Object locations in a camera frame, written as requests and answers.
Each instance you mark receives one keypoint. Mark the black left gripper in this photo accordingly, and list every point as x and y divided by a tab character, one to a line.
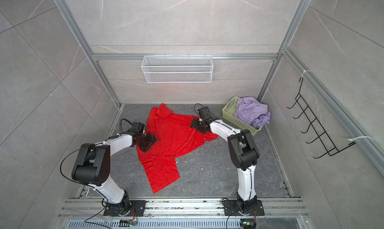
152	139

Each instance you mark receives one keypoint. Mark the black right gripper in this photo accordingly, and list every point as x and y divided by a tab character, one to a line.
194	123

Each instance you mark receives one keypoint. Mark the red t-shirt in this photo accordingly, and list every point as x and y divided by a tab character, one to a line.
176	139

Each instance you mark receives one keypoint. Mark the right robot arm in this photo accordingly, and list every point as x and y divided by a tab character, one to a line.
243	153

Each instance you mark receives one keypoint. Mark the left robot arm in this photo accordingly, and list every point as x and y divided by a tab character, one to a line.
93	165

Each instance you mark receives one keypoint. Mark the green plastic basket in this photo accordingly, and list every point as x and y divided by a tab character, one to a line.
228	115

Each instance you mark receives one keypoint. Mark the purple t-shirt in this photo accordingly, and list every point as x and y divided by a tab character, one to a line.
252	112

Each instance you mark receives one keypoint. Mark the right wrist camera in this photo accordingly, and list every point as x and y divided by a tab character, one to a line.
205	113

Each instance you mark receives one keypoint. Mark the white wire mesh basket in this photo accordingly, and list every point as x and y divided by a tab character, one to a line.
178	69

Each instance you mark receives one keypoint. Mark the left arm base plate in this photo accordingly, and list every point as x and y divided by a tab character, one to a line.
126	209

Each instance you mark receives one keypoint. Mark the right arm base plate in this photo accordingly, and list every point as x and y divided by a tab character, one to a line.
239	208

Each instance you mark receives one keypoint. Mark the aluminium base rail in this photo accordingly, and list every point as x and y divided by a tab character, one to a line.
208	213

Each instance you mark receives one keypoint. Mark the black wire hook rack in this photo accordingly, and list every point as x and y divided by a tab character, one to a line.
315	125

